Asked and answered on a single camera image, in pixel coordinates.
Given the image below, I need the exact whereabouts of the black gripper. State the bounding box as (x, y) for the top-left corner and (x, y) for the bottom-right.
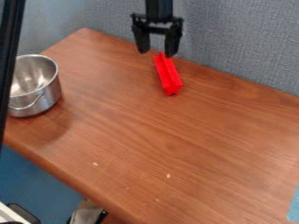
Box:
(131, 13), (183, 57)

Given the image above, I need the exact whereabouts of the red star-shaped block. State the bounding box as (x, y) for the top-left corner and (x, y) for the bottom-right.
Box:
(154, 52), (183, 95)

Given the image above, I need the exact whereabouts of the stainless steel pot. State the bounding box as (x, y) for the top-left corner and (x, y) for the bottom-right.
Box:
(8, 54), (62, 117)

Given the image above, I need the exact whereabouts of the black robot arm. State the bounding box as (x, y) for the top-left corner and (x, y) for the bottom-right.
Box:
(131, 0), (183, 57)

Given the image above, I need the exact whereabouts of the black object at bottom left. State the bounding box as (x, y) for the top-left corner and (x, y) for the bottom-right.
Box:
(7, 203), (42, 224)

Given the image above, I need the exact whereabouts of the white object at corner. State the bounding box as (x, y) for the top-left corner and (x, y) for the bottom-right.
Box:
(0, 202), (31, 224)

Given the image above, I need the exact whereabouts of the grey table leg bracket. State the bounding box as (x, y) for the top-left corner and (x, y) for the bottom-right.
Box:
(67, 199), (108, 224)

